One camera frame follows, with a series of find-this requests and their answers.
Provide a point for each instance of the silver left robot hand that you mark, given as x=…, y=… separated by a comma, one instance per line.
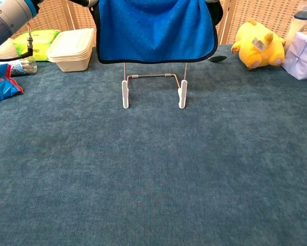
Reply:
x=86, y=2

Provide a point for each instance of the beige upturned bowl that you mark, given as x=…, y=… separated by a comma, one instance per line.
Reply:
x=9, y=51

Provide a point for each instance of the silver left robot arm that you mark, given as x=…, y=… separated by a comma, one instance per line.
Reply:
x=7, y=18

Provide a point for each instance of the blue microfiber towel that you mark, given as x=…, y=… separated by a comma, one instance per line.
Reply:
x=155, y=28

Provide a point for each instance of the teal tablecloth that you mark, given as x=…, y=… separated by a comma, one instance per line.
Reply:
x=153, y=166

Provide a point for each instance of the wooden rattan folding screen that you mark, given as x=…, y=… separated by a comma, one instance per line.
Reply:
x=258, y=15

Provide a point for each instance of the clear bottle with blue label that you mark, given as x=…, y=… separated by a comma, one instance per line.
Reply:
x=25, y=68

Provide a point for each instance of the black spoon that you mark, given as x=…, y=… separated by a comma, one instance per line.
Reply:
x=218, y=59

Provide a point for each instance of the baby bottle with blue cap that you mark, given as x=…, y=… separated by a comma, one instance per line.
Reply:
x=296, y=28

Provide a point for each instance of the beige lidded food container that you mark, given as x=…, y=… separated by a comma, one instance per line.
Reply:
x=71, y=48

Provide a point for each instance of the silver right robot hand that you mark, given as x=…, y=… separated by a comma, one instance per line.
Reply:
x=212, y=1

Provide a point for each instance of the yellow plush toy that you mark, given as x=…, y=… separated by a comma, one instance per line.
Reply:
x=255, y=53

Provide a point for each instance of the green tissue pack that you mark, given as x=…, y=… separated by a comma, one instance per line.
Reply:
x=45, y=38

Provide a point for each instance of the pale lavender wrapped box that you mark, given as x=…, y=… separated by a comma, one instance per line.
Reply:
x=302, y=59

